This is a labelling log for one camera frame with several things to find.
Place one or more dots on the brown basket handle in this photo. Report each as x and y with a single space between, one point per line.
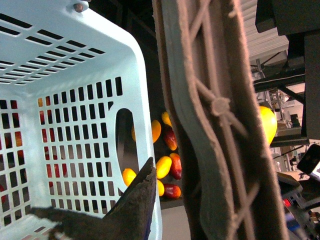
230 187

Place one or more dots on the yellow mango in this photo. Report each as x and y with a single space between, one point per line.
163 167
269 123
156 129

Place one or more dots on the red mango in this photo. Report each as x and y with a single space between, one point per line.
176 167
170 138
171 191

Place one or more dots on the light blue plastic basket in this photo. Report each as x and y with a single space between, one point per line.
66 72

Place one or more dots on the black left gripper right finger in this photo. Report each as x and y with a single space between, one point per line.
131 216

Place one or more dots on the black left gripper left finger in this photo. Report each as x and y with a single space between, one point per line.
76 226

